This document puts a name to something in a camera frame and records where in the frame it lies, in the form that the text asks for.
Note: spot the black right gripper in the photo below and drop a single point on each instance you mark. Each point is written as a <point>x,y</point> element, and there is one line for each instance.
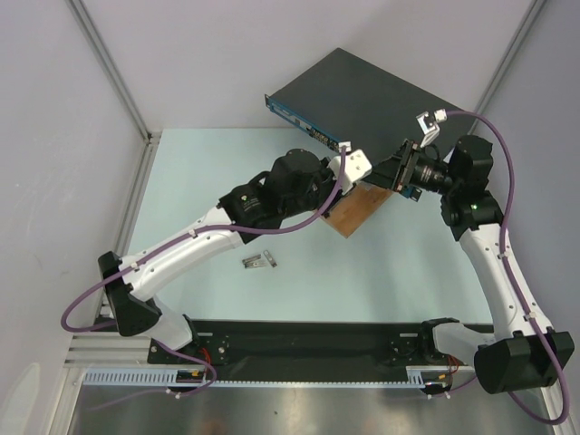
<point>404,167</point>

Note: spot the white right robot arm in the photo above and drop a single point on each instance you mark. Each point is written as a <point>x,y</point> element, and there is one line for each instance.
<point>524,351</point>

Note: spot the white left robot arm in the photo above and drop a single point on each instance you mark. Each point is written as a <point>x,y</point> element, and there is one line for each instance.
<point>291,195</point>

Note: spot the wooden base board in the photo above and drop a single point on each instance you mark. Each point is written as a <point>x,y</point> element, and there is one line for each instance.
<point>353,210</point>

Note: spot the SFP module blue latch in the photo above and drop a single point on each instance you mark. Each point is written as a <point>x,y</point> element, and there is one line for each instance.
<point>255,264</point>

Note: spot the silver SFP module on pair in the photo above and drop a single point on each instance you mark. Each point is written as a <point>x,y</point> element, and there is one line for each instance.
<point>251,259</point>

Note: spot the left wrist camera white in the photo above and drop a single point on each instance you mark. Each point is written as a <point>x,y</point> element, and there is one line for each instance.
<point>351,169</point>

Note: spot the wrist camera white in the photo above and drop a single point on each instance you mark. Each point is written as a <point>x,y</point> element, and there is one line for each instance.
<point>351,169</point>
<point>429,123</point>

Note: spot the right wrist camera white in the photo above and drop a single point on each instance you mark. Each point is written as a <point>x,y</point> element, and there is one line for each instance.
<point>429,123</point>

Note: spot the black blue network switch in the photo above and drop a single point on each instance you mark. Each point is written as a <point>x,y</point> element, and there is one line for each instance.
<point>344,98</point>

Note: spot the aluminium frame post right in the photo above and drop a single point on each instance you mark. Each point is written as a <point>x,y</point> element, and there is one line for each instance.
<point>517,41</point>

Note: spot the aluminium frame post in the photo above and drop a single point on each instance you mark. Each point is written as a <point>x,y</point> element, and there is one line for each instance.
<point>97,44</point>
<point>517,41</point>

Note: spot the aluminium frame post left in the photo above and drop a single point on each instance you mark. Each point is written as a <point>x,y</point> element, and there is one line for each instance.
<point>97,44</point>

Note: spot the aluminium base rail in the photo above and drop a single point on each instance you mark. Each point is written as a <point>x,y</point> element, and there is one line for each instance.
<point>107,350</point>

